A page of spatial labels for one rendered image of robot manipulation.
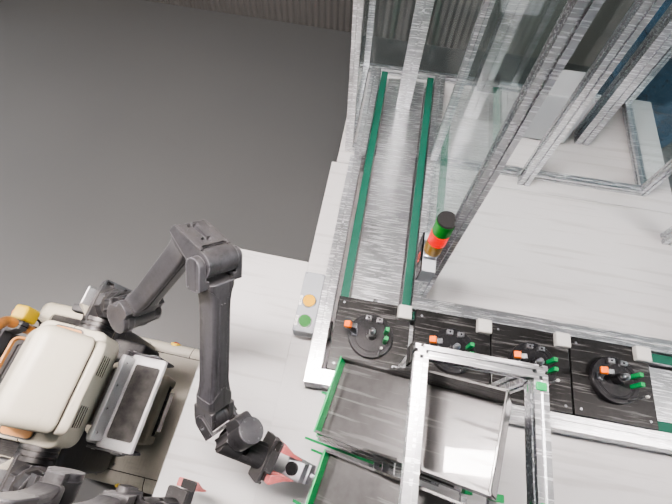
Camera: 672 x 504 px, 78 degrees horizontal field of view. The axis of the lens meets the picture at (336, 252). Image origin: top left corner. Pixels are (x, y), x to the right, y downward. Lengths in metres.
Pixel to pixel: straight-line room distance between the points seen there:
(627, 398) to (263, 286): 1.20
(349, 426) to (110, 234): 2.38
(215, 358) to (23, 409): 0.39
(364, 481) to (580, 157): 1.72
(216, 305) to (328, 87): 2.70
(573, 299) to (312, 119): 2.14
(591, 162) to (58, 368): 2.01
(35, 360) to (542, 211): 1.70
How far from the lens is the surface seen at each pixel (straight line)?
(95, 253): 2.88
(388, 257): 1.51
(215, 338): 0.90
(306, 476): 1.14
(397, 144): 1.81
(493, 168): 0.86
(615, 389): 1.54
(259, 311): 1.50
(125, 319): 1.13
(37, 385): 1.08
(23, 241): 3.16
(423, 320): 1.39
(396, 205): 1.63
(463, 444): 0.69
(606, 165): 2.15
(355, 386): 0.75
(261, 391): 1.43
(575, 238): 1.86
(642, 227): 2.04
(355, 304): 1.37
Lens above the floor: 2.26
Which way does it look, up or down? 63 degrees down
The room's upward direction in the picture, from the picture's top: 2 degrees clockwise
